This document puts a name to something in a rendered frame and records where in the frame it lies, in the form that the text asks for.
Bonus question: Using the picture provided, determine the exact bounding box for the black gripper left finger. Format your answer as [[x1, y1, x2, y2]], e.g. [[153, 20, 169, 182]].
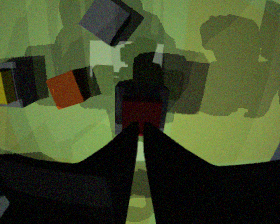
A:
[[0, 122, 139, 224]]

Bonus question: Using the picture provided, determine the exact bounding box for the orange-brown block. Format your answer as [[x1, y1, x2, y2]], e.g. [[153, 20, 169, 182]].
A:
[[46, 69, 90, 109]]

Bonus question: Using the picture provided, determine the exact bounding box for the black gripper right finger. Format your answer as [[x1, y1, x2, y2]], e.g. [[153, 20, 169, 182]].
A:
[[142, 122, 280, 224]]

